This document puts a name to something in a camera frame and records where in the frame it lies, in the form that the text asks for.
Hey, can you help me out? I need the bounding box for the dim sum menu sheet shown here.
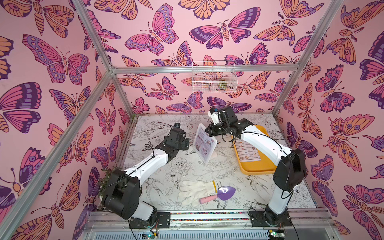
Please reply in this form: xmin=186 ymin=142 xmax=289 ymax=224
xmin=235 ymin=140 xmax=261 ymax=163

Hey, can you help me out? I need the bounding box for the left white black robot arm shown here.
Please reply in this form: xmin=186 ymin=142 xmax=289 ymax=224
xmin=101 ymin=123 xmax=189 ymax=225

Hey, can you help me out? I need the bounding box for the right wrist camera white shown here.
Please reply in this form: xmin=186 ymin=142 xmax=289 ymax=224
xmin=208 ymin=107 xmax=220 ymax=125

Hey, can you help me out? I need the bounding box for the potted green plant white pot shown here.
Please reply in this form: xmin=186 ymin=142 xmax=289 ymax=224
xmin=99 ymin=168 xmax=116 ymax=207

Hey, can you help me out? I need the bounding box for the clear acrylic menu holder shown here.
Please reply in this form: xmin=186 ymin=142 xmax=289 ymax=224
xmin=192 ymin=123 xmax=219 ymax=165

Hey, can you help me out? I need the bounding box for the white wire wall basket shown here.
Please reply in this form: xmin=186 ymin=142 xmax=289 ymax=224
xmin=191 ymin=64 xmax=238 ymax=94

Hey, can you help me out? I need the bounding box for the purple pink garden trowel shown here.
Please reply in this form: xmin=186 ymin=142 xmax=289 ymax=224
xmin=199 ymin=186 xmax=236 ymax=205

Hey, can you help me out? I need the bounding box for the yellow plastic tray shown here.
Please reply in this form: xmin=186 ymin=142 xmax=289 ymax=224
xmin=236 ymin=125 xmax=281 ymax=175

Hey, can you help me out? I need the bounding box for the aluminium front rail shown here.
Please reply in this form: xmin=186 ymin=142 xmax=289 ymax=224
xmin=80 ymin=209 xmax=342 ymax=240

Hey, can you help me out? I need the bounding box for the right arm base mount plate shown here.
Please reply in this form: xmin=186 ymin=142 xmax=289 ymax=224
xmin=248 ymin=210 xmax=293 ymax=228

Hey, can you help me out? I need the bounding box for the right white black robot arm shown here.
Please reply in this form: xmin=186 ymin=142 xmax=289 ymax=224
xmin=206 ymin=107 xmax=307 ymax=227

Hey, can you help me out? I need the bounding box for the white work glove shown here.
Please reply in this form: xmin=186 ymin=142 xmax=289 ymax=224
xmin=178 ymin=181 xmax=218 ymax=207

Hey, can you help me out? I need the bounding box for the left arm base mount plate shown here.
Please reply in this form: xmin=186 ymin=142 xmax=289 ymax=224
xmin=129 ymin=212 xmax=171 ymax=229

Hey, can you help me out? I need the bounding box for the special menu paper sheet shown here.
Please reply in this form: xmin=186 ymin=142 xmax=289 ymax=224
xmin=193 ymin=125 xmax=217 ymax=161

